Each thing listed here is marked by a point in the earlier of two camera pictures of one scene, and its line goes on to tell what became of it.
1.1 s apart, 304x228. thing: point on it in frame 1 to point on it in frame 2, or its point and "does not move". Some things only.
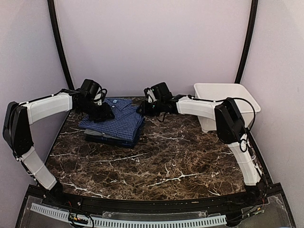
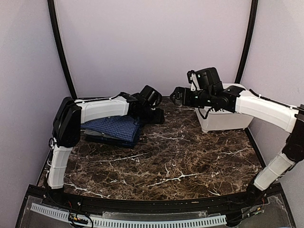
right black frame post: x=248 y=41 does not move
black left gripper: x=105 y=114 to x=159 y=118
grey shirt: x=94 y=132 does not move
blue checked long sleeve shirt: x=127 y=124 does not move
